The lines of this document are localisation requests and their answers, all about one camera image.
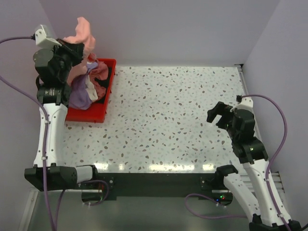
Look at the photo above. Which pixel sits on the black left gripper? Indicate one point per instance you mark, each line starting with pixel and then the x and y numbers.
pixel 75 50

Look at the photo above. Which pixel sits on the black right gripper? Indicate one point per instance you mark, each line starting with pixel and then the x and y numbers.
pixel 221 109

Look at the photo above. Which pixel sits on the salmon pink t shirt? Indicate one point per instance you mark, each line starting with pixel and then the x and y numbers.
pixel 83 35

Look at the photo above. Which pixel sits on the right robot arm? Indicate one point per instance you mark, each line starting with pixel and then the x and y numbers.
pixel 262 204

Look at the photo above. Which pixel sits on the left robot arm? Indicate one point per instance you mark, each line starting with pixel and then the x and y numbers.
pixel 49 171

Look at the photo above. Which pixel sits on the white t shirt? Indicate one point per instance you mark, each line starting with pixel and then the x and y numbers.
pixel 90 88

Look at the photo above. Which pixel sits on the dusty rose t shirt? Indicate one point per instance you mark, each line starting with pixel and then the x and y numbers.
pixel 92 65

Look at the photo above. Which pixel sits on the lavender t shirt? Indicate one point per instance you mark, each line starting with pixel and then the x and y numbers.
pixel 79 98

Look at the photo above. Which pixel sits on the black t shirt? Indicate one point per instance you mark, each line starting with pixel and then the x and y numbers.
pixel 100 77

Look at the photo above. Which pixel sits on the red plastic bin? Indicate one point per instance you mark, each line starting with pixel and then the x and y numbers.
pixel 97 111

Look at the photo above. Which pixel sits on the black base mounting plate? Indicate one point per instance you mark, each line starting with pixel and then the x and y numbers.
pixel 155 185

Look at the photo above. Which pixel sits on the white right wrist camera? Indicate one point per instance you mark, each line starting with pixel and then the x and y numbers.
pixel 245 103

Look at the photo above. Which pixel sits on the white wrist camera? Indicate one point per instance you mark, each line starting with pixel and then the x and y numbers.
pixel 245 103
pixel 44 39

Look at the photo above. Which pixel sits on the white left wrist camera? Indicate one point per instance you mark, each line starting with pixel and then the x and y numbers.
pixel 44 39

